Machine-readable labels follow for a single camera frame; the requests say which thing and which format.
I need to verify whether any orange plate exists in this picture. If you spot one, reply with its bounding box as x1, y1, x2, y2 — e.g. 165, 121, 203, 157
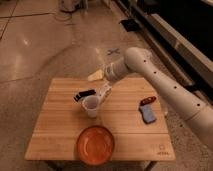
76, 125, 115, 166

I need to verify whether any white tube with label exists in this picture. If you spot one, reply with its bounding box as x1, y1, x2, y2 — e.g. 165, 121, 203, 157
98, 83, 112, 102

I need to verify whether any black striped eraser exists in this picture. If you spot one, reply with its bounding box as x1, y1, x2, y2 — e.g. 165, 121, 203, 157
74, 89, 96, 102

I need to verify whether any light blue sponge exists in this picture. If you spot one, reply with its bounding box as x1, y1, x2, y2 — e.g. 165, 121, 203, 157
139, 105, 156, 124

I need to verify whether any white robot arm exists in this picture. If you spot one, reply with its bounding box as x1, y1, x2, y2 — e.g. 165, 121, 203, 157
88, 47, 213, 151

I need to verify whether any wooden folding table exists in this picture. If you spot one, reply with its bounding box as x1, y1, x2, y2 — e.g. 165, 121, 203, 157
25, 78, 175, 161

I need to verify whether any small red object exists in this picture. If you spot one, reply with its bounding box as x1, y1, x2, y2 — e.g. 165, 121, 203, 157
140, 96, 156, 106

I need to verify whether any white ceramic cup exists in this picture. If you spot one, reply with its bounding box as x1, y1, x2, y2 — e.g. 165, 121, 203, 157
82, 95, 100, 118

